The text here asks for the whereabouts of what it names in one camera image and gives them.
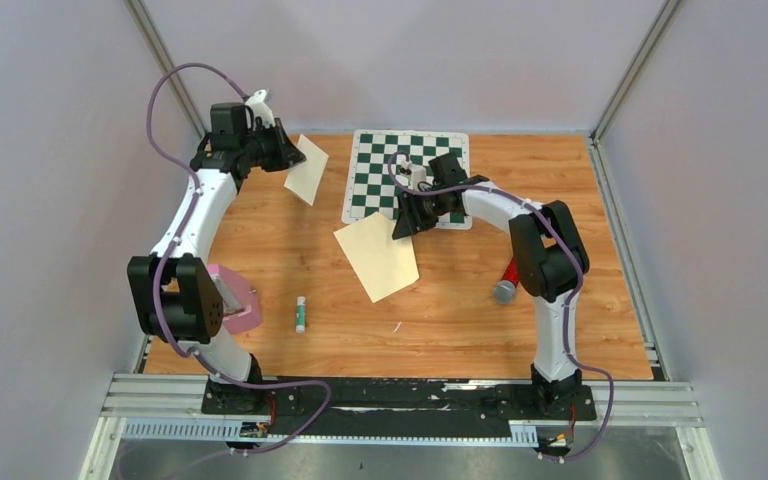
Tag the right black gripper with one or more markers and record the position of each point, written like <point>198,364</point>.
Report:
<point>410,220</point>

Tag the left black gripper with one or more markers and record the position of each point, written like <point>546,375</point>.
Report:
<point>287,154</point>

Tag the tan paper letter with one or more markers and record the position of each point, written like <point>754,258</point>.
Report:
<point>303,180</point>

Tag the cream envelope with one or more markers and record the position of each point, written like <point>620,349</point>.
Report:
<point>383,265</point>

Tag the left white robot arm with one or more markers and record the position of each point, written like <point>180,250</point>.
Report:
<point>179,297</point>

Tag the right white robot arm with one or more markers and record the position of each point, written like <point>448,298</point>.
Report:
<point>548,254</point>

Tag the green white chessboard mat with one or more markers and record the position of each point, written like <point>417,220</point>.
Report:
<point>369,187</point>

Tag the red glitter microphone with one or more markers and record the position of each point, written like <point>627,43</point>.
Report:
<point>505,290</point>

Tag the green white glue stick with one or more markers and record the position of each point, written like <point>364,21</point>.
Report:
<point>300,315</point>

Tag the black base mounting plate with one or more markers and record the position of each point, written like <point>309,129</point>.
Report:
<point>394,407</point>

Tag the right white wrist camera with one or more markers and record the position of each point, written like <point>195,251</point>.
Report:
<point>414,175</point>

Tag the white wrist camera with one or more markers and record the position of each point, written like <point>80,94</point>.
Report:
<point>263,115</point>
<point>414,175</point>

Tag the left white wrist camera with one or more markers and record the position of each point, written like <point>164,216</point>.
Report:
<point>263,115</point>

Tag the aluminium frame rail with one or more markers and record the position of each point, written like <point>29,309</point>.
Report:
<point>168,407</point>

